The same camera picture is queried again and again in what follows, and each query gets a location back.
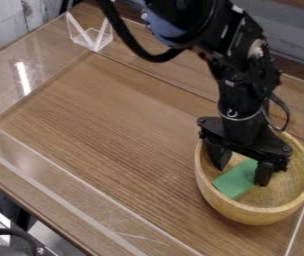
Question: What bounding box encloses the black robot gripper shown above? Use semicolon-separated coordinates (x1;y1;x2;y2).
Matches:
197;117;293;187

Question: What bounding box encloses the green rectangular block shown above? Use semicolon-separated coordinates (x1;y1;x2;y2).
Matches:
213;159;258;200

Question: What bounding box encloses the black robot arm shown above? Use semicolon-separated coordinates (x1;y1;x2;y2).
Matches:
143;0;293;186

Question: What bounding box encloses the brown wooden bowl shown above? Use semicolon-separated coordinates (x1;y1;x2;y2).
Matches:
195;133;304;225

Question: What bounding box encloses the clear acrylic corner bracket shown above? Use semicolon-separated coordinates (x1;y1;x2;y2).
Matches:
66;12;114;52

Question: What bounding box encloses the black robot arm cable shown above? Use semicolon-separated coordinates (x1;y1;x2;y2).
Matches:
97;0;193;64

